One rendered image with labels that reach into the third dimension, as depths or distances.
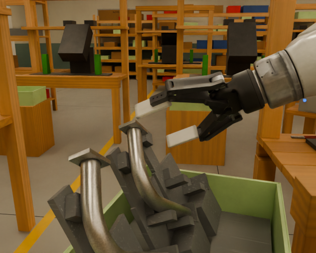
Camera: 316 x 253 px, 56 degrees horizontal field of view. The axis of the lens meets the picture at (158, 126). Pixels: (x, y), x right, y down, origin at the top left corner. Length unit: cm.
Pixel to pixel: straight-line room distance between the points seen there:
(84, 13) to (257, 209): 1127
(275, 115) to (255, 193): 69
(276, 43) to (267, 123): 38
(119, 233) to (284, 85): 38
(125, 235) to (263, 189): 48
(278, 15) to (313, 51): 99
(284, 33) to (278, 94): 100
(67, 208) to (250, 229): 58
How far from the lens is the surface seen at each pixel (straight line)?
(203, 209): 81
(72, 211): 44
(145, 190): 57
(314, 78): 52
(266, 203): 94
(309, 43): 53
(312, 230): 109
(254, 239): 87
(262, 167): 162
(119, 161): 58
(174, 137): 64
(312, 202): 104
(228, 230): 88
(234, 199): 94
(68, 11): 1210
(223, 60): 816
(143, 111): 53
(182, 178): 76
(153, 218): 62
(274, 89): 51
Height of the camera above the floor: 135
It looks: 16 degrees down
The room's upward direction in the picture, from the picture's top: straight up
